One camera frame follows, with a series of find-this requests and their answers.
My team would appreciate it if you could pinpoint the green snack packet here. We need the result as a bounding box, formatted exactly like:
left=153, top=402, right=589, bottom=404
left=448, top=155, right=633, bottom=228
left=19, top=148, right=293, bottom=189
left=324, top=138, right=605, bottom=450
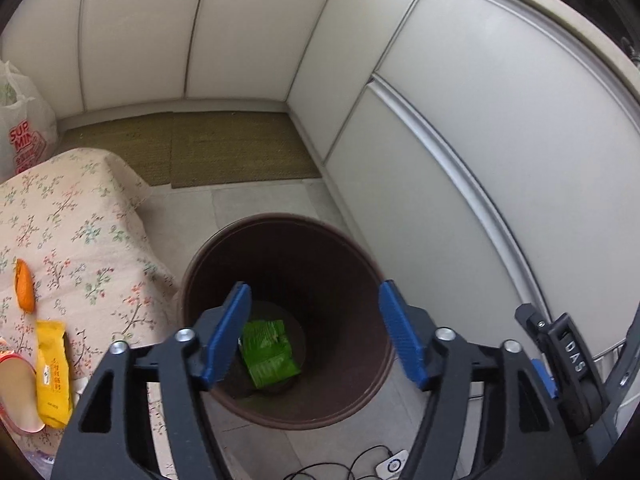
left=239, top=319, right=301, bottom=388

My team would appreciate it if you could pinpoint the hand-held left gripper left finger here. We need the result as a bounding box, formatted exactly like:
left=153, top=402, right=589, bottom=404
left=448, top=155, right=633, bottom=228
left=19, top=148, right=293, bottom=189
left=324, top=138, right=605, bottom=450
left=52, top=282, right=253, bottom=480

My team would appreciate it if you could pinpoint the orange peel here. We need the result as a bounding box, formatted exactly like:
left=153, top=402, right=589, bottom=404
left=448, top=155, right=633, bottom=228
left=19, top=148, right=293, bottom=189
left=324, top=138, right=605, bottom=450
left=14, top=258, right=37, bottom=311

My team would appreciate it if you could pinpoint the yellow snack packet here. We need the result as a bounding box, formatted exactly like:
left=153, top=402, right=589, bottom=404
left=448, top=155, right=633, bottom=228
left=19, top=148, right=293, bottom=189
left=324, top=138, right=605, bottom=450
left=35, top=320, right=75, bottom=430

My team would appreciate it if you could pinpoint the brown plastic trash bin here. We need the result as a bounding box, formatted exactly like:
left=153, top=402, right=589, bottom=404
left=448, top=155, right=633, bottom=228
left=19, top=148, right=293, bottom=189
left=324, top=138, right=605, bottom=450
left=180, top=213, right=396, bottom=430

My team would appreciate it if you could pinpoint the white plastic shopping bag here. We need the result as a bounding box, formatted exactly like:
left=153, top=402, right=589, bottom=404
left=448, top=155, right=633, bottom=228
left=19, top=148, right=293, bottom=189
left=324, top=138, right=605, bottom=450
left=0, top=60, right=58, bottom=181

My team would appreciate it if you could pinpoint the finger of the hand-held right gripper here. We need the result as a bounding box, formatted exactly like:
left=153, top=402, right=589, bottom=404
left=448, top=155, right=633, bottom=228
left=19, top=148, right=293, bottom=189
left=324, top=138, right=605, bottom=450
left=515, top=302, right=557, bottom=400

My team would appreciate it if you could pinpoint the floral tablecloth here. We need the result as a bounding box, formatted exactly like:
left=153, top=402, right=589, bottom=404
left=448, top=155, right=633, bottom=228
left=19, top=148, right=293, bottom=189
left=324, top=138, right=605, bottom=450
left=0, top=147, right=181, bottom=480

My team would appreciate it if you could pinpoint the white round charger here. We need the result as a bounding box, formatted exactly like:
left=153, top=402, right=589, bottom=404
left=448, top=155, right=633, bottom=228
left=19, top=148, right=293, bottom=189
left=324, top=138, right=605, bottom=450
left=376, top=450, right=408, bottom=480

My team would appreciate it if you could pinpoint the woven floor mat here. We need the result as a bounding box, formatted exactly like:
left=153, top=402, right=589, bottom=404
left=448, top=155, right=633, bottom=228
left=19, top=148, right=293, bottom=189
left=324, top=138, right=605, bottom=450
left=60, top=112, right=173, bottom=187
left=170, top=111, right=322, bottom=189

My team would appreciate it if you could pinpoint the black cable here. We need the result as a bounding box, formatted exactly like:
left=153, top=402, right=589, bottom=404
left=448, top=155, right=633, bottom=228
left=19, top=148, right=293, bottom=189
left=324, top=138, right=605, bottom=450
left=285, top=445, right=401, bottom=480

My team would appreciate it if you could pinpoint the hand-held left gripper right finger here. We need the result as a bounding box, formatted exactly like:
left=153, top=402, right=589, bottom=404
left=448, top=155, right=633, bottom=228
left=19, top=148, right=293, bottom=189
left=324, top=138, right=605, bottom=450
left=377, top=280, right=598, bottom=480

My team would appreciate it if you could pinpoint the white kitchen cabinet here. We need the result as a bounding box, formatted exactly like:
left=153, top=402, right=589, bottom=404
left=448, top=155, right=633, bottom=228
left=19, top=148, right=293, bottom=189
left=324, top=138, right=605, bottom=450
left=0, top=0, right=346, bottom=121
left=287, top=0, right=640, bottom=361

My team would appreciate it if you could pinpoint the red instant noodle bowl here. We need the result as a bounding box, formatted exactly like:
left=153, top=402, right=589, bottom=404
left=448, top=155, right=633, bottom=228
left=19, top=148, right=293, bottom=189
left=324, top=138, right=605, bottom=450
left=0, top=337, right=46, bottom=433

